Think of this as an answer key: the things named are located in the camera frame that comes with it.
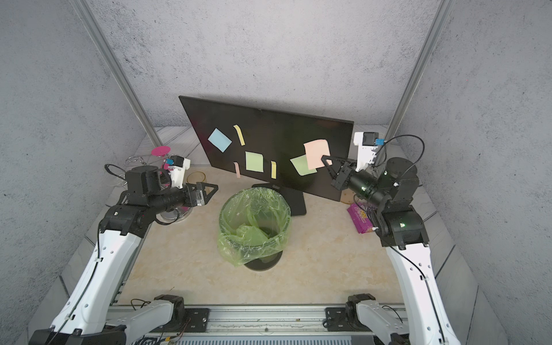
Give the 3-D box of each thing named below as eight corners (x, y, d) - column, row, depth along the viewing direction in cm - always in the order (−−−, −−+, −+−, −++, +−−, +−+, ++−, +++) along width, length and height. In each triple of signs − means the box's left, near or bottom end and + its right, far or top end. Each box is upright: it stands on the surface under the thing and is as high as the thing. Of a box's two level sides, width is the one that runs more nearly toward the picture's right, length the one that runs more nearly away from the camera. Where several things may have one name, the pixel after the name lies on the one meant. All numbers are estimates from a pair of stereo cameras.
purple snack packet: (353, 233, 96) (356, 226, 92) (347, 209, 104) (350, 203, 100) (373, 233, 96) (377, 226, 91) (366, 209, 104) (370, 202, 99)
